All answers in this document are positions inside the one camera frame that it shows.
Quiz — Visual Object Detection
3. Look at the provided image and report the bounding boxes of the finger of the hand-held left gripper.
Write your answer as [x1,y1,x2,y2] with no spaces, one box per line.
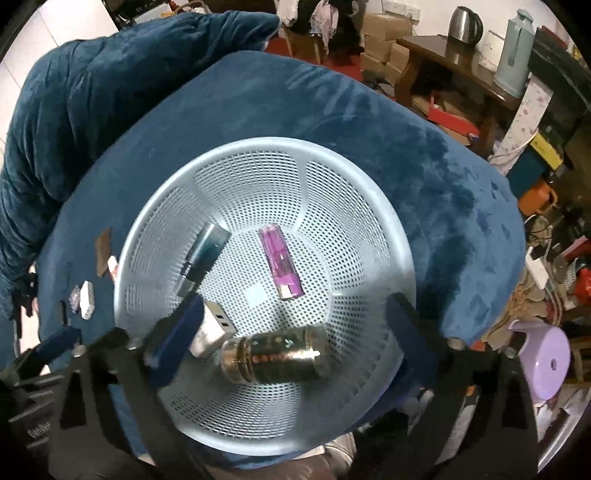
[18,327,85,377]

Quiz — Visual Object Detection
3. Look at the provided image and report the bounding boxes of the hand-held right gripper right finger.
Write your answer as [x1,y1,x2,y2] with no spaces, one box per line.
[385,292,539,480]

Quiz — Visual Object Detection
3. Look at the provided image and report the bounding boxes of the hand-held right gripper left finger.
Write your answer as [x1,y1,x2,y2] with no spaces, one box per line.
[48,293,206,480]

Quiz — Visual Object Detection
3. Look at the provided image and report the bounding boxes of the white usb adapter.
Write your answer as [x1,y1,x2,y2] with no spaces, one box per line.
[189,300,238,358]

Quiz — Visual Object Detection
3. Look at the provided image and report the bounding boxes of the white wall charger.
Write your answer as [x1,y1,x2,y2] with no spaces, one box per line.
[78,281,96,320]

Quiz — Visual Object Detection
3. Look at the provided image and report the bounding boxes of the dark teal tube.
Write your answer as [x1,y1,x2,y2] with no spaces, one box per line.
[174,223,232,298]

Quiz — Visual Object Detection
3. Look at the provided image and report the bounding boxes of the gold black can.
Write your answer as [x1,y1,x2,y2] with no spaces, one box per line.
[221,325,331,384]

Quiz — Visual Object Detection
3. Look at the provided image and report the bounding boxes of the purple lighter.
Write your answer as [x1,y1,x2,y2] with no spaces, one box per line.
[259,224,305,301]

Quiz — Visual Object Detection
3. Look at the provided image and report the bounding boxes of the light blue plastic basket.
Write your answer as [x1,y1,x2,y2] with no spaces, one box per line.
[113,137,417,457]

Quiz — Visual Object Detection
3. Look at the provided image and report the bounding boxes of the black cloth item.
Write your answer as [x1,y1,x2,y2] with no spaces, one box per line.
[9,272,40,319]

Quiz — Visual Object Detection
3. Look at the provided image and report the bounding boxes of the brown comb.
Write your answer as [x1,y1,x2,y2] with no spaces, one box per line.
[93,229,114,278]

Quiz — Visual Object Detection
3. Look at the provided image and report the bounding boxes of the purple plastic stool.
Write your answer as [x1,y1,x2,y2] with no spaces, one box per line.
[505,320,572,407]

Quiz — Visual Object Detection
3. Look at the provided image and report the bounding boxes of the white power strip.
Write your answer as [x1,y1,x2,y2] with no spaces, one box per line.
[526,258,550,289]

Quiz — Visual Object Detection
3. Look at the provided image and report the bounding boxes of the orange plastic stool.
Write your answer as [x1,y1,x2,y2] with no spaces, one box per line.
[517,180,559,217]

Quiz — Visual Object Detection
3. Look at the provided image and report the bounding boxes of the yellow black box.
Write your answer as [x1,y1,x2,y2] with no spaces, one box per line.
[529,131,566,169]

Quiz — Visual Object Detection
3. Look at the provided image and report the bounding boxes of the blue plush blanket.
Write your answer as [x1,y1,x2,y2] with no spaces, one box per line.
[37,51,527,467]

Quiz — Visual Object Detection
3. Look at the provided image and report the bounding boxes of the blue quilted duvet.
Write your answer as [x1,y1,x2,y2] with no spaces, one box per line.
[0,11,281,305]

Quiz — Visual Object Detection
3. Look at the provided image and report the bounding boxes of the floral patterned cloth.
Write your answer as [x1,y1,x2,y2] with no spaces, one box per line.
[503,78,555,158]

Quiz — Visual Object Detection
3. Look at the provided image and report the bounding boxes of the dark wooden table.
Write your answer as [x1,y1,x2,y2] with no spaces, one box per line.
[394,34,525,158]

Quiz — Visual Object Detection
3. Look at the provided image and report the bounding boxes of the pale green thermos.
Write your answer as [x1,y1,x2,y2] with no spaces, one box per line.
[494,9,536,97]

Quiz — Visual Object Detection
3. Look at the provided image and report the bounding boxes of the white container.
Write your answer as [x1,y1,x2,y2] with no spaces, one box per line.
[480,30,506,72]

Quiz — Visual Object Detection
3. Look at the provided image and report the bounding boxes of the stack of cardboard boxes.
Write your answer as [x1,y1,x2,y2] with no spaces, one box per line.
[360,13,411,86]

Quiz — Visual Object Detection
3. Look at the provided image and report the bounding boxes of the steel electric kettle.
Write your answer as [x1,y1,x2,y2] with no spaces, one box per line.
[448,6,484,46]

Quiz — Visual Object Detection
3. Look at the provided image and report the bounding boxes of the hanging clothes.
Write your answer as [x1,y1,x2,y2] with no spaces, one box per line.
[279,0,365,56]

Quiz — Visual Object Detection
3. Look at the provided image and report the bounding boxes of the white wall socket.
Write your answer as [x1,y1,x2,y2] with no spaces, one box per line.
[383,0,421,19]

